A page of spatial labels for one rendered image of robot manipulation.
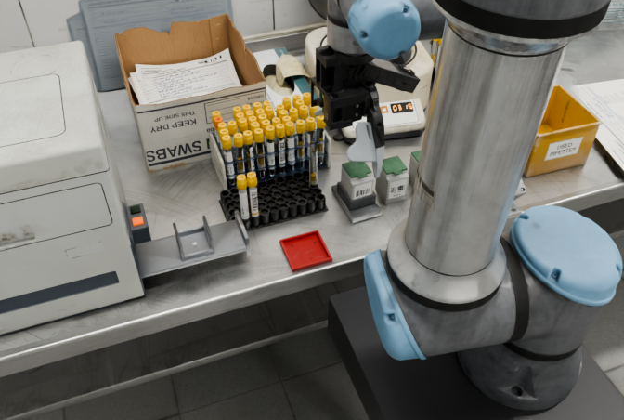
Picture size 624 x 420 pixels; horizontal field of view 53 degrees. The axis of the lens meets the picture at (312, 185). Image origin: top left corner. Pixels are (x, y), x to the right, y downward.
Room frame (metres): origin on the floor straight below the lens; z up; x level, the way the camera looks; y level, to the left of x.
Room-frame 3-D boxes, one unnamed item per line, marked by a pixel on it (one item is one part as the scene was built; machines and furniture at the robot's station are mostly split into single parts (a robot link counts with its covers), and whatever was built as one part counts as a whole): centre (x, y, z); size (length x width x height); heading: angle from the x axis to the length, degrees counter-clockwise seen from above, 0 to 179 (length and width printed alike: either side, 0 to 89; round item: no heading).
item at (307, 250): (0.69, 0.01, 0.88); 0.07 x 0.07 x 0.01; 20
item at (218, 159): (0.91, 0.08, 0.91); 0.20 x 0.10 x 0.07; 110
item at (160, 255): (0.66, 0.20, 0.92); 0.21 x 0.07 x 0.05; 110
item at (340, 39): (0.80, -0.06, 1.21); 0.08 x 0.08 x 0.05
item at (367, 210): (0.81, -0.08, 0.89); 0.09 x 0.05 x 0.04; 22
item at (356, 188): (0.81, -0.08, 0.92); 0.05 x 0.04 x 0.06; 23
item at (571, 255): (0.44, -0.26, 1.11); 0.13 x 0.12 x 0.14; 102
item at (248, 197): (0.80, 0.07, 0.93); 0.17 x 0.09 x 0.11; 111
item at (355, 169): (0.81, -0.08, 0.95); 0.05 x 0.04 x 0.01; 23
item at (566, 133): (0.96, -0.44, 0.93); 0.13 x 0.13 x 0.10; 18
